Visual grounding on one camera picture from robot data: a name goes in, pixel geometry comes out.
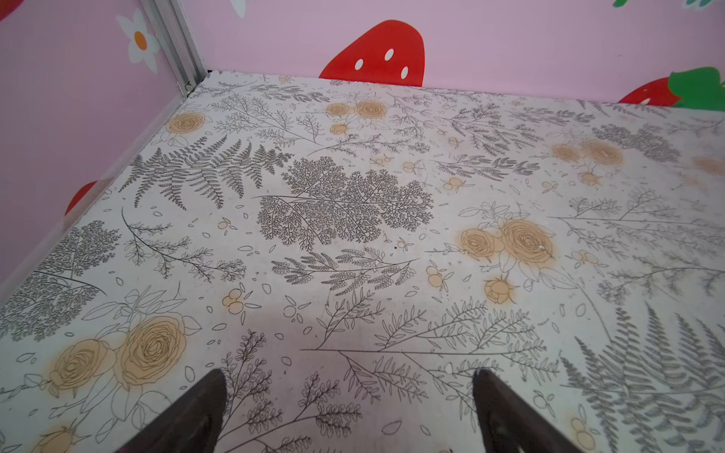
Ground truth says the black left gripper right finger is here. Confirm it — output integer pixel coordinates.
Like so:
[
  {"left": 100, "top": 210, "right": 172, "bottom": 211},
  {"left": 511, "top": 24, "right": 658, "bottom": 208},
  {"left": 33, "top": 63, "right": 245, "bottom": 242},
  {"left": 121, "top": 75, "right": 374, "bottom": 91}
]
[{"left": 472, "top": 369, "right": 580, "bottom": 453}]

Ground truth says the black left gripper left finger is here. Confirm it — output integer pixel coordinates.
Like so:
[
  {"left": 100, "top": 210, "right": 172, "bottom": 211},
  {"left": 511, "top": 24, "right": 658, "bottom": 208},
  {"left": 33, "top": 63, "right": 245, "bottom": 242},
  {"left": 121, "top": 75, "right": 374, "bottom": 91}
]
[{"left": 117, "top": 369, "right": 227, "bottom": 453}]

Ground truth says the aluminium corner post left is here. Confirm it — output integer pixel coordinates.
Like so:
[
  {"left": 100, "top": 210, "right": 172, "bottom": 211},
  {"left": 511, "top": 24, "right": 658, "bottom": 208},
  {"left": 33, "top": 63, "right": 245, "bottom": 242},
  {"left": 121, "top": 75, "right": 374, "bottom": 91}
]
[{"left": 141, "top": 0, "right": 209, "bottom": 97}]

